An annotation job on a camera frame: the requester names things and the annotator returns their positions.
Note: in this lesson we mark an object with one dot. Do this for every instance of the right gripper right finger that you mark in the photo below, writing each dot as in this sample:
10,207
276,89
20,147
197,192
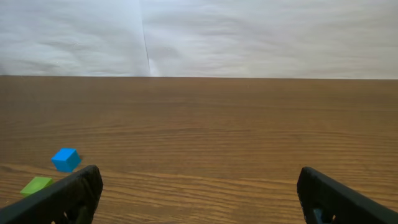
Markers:
335,199

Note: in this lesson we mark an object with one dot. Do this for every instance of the blue cube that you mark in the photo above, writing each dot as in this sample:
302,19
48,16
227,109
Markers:
66,160

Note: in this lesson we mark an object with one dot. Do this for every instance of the green cube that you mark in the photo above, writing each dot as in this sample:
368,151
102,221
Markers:
35,185

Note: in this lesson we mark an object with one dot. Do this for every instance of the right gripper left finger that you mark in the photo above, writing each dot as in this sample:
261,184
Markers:
59,199

